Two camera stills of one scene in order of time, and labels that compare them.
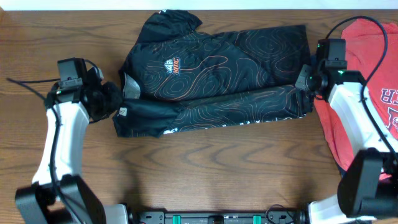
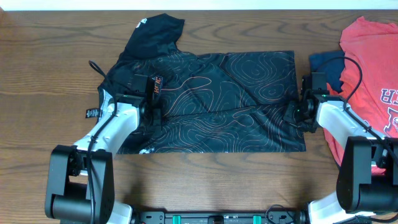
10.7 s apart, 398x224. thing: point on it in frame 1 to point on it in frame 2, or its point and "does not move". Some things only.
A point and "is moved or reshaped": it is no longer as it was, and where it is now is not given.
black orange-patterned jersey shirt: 177,77 is moved or reshaped
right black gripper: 300,81 to 288,116
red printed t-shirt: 372,48 does not move
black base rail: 155,216 does not move
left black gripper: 109,97 to 156,101
